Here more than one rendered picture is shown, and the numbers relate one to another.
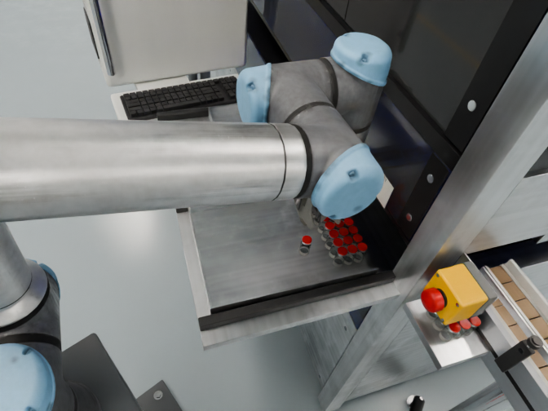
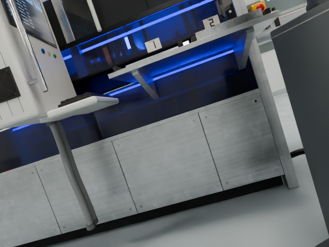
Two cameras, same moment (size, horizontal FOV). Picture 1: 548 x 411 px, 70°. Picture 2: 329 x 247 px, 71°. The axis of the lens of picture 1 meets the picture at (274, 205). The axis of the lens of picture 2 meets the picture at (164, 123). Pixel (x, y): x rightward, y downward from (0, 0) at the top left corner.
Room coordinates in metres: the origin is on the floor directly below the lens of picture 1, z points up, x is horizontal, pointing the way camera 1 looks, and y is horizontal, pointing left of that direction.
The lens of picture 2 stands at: (0.24, 1.11, 0.69)
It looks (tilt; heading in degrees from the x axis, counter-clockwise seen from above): 5 degrees down; 303
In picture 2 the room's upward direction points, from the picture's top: 19 degrees counter-clockwise
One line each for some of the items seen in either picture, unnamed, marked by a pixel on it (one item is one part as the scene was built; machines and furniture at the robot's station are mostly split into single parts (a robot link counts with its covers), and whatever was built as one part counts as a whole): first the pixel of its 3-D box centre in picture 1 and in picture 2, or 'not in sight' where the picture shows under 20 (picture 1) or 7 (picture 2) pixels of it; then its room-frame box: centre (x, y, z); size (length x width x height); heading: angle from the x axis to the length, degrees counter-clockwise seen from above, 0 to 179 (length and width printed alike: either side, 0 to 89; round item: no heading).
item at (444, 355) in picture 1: (451, 326); (264, 35); (0.37, -0.38, 0.87); 0.14 x 0.13 x 0.02; 113
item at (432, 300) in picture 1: (435, 299); (260, 8); (0.35, -0.29, 0.99); 0.04 x 0.04 x 0.04; 23
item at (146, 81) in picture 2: not in sight; (147, 87); (0.90, 0.12, 0.80); 0.34 x 0.03 x 0.13; 113
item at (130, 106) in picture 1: (186, 96); (90, 100); (1.09, 0.33, 0.82); 0.40 x 0.14 x 0.02; 121
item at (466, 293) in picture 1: (457, 293); (257, 11); (0.36, -0.33, 1.00); 0.08 x 0.07 x 0.07; 113
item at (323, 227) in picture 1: (325, 227); not in sight; (0.54, -0.12, 0.90); 0.18 x 0.02 x 0.05; 23
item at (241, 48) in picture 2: not in sight; (245, 52); (0.44, -0.08, 0.80); 0.34 x 0.03 x 0.13; 113
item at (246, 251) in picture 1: (277, 239); (223, 35); (0.50, -0.02, 0.90); 0.34 x 0.26 x 0.04; 113
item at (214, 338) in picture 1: (272, 187); (189, 56); (0.67, 0.01, 0.87); 0.70 x 0.48 x 0.02; 23
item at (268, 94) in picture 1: (289, 102); not in sight; (0.41, 0.00, 1.29); 0.11 x 0.11 x 0.08; 27
